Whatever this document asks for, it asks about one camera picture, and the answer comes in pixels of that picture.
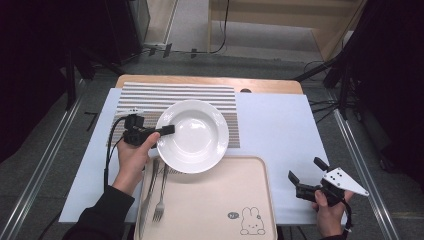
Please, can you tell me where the person's right hand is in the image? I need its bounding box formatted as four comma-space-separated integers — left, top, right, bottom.
311, 190, 355, 239

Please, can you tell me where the light wooden shelf unit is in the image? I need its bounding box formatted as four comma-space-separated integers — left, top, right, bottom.
207, 0, 368, 63

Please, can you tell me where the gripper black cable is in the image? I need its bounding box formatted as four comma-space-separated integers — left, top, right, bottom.
342, 200, 354, 235
103, 114, 130, 193

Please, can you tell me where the black metal stand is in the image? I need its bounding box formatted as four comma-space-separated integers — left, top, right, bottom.
293, 49, 355, 122
62, 46, 125, 112

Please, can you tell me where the dark glass cabinet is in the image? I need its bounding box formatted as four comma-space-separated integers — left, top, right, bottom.
105, 0, 152, 65

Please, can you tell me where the black curtain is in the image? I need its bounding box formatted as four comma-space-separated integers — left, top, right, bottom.
0, 0, 113, 163
344, 0, 424, 189

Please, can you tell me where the black wall cable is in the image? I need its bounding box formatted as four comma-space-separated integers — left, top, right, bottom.
209, 0, 232, 55

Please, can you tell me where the beige tray with rabbit print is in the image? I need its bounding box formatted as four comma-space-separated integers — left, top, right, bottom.
133, 154, 279, 240

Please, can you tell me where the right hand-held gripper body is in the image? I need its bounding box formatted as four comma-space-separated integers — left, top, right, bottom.
295, 166, 371, 208

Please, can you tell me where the black floor cable bundle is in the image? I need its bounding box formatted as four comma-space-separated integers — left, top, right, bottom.
303, 59, 342, 125

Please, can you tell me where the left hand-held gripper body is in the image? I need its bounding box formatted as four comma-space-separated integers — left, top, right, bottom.
117, 107, 160, 148

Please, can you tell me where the steel fork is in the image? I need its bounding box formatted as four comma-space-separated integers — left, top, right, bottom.
152, 162, 170, 224

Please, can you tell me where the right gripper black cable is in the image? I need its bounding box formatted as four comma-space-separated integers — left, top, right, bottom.
342, 200, 354, 235

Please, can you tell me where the wooden table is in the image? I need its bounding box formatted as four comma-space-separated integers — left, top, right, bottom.
114, 73, 305, 95

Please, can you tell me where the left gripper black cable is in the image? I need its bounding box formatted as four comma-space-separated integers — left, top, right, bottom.
103, 114, 130, 193

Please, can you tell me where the person's left hand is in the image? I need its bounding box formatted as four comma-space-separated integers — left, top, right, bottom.
112, 132, 161, 196

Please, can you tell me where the steel table knife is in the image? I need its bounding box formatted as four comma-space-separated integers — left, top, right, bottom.
138, 158, 161, 240

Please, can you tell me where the white deep plate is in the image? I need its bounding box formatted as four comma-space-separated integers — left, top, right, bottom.
155, 99, 231, 175

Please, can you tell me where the brown striped woven placemat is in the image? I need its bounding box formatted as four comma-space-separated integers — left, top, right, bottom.
107, 81, 241, 150

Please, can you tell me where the metal floor rail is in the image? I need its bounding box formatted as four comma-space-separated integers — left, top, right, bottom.
332, 108, 403, 240
0, 79, 86, 240

